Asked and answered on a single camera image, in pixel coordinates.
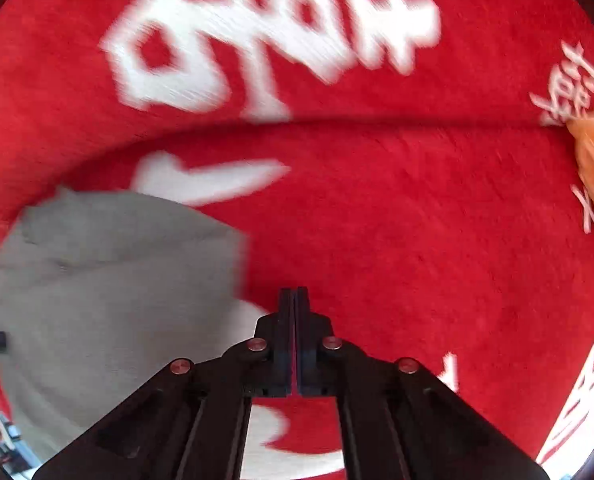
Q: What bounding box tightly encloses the grey knit sweater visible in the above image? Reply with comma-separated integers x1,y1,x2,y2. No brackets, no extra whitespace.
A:
0,192,261,460

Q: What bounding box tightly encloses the red wedding bed blanket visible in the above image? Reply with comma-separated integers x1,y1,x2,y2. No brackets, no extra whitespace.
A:
0,0,594,479

